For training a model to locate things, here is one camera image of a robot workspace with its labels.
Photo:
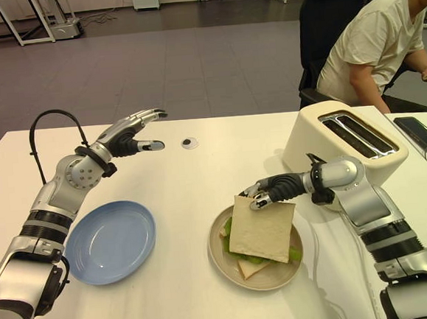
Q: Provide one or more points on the beige plate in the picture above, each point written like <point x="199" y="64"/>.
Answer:
<point x="278" y="276"/>

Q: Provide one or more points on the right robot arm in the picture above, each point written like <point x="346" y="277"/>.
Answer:
<point x="368" y="199"/>

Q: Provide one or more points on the white table frame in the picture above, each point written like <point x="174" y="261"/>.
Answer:
<point x="23" y="39"/>

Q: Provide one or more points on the black office chair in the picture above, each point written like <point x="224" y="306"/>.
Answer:
<point x="317" y="25"/>

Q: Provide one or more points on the green lettuce leaf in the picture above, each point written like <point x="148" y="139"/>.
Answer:
<point x="229" y="245"/>

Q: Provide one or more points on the blue plate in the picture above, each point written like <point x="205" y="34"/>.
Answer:
<point x="109" y="245"/>

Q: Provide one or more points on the cream toaster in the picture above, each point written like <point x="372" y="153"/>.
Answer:
<point x="308" y="137"/>

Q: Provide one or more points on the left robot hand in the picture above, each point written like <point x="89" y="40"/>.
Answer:
<point x="123" y="135"/>

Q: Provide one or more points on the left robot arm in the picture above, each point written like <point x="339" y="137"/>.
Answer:
<point x="56" y="201"/>

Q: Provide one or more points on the person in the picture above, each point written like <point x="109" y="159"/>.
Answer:
<point x="374" y="36"/>

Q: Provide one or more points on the bread slice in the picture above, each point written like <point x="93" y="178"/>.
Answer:
<point x="251" y="270"/>
<point x="260" y="233"/>

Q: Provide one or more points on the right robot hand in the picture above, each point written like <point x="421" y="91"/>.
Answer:
<point x="286" y="185"/>

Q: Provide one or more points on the white wheeled machine base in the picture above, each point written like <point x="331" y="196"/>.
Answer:
<point x="64" y="29"/>

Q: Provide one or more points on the black phone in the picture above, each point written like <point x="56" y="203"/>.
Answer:
<point x="416" y="130"/>

